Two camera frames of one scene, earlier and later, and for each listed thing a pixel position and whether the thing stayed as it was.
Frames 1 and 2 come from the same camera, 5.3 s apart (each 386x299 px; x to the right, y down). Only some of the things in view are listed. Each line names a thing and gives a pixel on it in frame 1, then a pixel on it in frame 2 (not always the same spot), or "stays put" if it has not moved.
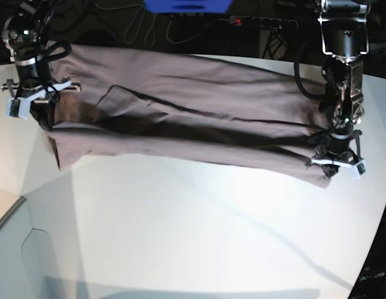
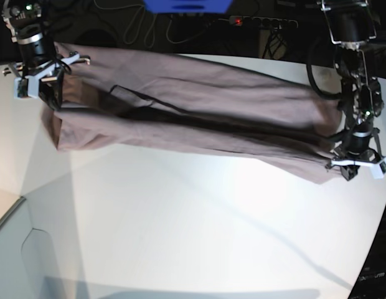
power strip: [254, 21] stays put
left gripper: [36, 85] to [50, 88]
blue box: [188, 6] stays put
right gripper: [340, 148] to [363, 147]
